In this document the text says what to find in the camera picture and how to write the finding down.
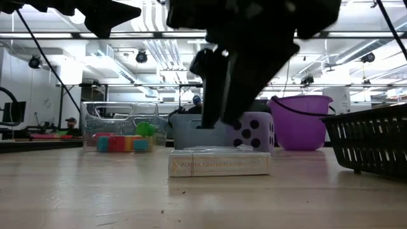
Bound playing cards box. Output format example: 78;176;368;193
167;149;273;178

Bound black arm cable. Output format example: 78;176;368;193
15;9;81;113
376;0;407;61

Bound background workbench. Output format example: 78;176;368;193
0;125;84;153

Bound red toy brick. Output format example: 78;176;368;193
107;135;127;153

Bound purple bucket with handle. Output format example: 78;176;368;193
266;94;337;152

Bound black slotted basket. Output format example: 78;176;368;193
321;104;407;181

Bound purple foam die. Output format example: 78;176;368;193
225;111;276;154

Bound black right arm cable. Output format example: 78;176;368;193
376;0;407;61

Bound gray plastic bin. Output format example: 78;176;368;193
171;113;230;150

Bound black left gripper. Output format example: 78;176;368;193
0;0;142;39

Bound person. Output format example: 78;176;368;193
64;116;81;137
187;94;204;115

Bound clear plastic bin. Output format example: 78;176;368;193
81;101;169;153

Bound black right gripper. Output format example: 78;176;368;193
165;0;343;130

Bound black background monitor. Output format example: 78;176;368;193
251;99;271;113
1;101;27;124

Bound black aluminium rig frame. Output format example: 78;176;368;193
0;31;407;40

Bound black curved hose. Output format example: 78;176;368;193
0;86;20;127

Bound green toy brick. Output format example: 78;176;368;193
135;121;156;137

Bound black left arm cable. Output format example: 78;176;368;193
15;9;81;113

